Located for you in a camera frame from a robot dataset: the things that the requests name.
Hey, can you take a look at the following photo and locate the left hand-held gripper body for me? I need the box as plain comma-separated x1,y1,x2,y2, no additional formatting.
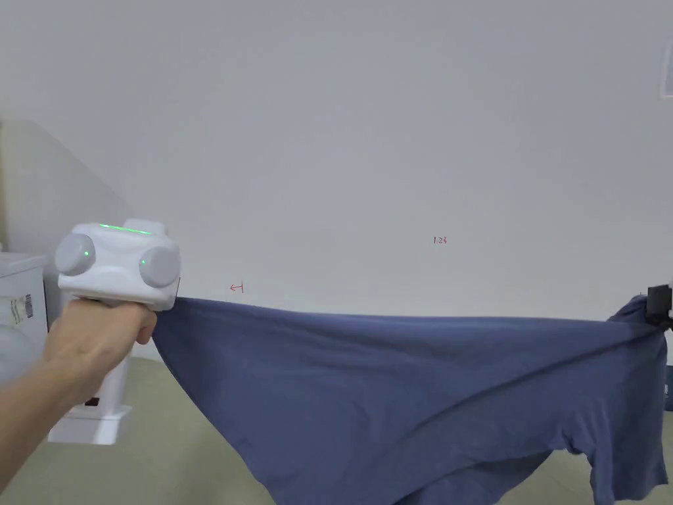
48,218,183,446

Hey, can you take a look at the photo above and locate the dark blue shirt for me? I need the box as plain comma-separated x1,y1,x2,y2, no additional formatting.
151,294,670,505

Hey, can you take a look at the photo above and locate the person's left forearm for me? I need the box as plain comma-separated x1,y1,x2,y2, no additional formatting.
0,349,102,496

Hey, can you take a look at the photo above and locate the person's left hand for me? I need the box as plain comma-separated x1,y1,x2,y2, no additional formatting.
44,297,158,391

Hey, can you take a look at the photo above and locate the white appliance with label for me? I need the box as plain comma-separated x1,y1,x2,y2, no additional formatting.
0,251,49,382

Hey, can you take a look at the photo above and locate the bed with beige sheet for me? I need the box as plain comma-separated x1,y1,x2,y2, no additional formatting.
0,354,673,505

